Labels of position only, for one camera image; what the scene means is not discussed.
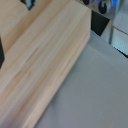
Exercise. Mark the black wheeled equipment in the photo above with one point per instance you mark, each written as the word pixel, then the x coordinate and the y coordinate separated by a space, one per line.
pixel 103 6

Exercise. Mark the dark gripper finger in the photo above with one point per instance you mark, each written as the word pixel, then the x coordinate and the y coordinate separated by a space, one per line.
pixel 1 53

